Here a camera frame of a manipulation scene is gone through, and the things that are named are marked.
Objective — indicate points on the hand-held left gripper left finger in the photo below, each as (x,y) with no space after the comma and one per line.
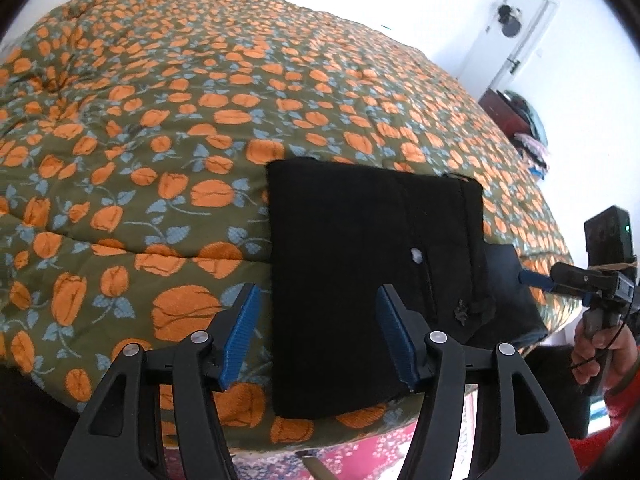
(242,332)

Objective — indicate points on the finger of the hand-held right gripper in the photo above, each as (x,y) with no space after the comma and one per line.
(535,280)

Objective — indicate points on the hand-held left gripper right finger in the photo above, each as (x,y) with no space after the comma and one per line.
(397,340)

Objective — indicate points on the black pants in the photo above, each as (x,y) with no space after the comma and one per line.
(350,260)

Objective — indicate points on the person's red-sleeved right forearm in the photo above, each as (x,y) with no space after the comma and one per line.
(620,420)

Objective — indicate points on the person's right hand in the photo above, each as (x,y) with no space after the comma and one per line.
(625,350)

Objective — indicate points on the pile of colourful clothes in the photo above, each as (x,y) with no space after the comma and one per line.
(534,157)

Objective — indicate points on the pink patterned rug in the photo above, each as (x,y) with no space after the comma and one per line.
(350,460)

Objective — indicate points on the teal cloth bundle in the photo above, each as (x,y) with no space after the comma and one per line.
(530,115)

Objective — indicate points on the dark wooden cabinet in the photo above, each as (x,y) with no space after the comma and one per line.
(502,112)

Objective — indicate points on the white door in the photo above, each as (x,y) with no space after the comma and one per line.
(510,50)

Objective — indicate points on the dark items hanging on door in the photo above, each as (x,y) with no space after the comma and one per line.
(510,22)

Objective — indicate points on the orange floral quilt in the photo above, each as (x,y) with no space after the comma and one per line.
(150,110)

